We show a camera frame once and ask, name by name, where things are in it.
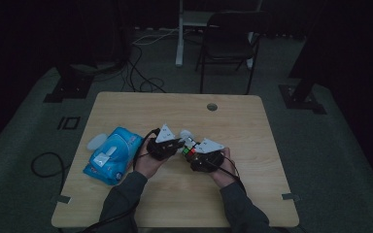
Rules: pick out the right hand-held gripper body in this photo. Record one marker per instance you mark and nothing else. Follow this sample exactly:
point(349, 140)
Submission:
point(207, 160)

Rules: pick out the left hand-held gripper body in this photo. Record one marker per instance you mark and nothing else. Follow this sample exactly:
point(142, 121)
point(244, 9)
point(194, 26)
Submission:
point(160, 149)

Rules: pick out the multicoloured puzzle cube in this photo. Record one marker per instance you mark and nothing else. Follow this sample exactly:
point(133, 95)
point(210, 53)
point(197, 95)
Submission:
point(189, 149)

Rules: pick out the white wet wipe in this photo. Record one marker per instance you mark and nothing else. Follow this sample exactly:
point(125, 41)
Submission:
point(186, 135)

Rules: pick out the blue wet wipes pack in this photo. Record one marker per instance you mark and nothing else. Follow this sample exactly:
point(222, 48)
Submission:
point(116, 158)

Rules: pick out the person's left hand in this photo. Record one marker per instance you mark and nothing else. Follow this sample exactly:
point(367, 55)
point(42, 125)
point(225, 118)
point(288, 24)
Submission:
point(145, 163)

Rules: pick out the person's right hand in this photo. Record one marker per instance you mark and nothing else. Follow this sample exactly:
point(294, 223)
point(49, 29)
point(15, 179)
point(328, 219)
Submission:
point(225, 174)

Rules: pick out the grey table grommet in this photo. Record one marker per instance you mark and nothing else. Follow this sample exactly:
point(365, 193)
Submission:
point(212, 107)

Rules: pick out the grey tape strip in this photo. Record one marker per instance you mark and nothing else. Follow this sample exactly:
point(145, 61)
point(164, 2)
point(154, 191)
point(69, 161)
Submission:
point(63, 199)
point(290, 196)

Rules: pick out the black folding chair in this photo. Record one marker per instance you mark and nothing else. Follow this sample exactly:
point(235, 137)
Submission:
point(228, 45)

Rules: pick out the black stand base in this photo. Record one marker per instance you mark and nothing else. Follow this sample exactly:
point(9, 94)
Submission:
point(69, 87)
point(301, 97)

